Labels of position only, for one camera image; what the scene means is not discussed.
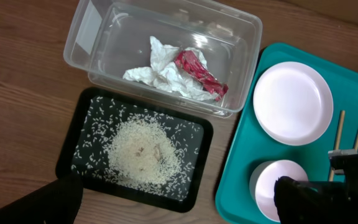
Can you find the clear plastic bin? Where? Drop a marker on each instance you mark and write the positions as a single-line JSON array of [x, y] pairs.
[[109, 37]]

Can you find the large white plate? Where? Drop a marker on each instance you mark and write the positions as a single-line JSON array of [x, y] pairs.
[[293, 103]]

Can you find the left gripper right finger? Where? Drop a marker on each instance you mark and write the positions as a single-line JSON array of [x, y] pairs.
[[315, 202]]

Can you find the black plastic tray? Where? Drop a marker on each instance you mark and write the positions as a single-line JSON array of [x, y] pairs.
[[66, 156]]

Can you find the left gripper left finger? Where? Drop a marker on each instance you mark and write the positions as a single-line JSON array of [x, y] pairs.
[[56, 202]]

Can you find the pile of white rice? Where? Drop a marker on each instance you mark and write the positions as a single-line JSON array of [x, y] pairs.
[[137, 148]]

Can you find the small white rice bowl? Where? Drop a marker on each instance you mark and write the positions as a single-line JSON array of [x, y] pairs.
[[262, 182]]

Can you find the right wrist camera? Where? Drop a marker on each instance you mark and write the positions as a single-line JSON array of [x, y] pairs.
[[344, 162]]

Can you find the left wooden chopstick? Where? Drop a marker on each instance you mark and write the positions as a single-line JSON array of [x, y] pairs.
[[337, 141]]

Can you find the teal serving tray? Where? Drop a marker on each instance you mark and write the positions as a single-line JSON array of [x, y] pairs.
[[252, 146]]

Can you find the red snack wrapper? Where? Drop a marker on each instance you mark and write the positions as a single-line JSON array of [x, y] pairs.
[[187, 61]]

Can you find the white napkin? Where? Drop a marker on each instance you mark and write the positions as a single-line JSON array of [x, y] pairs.
[[163, 74]]

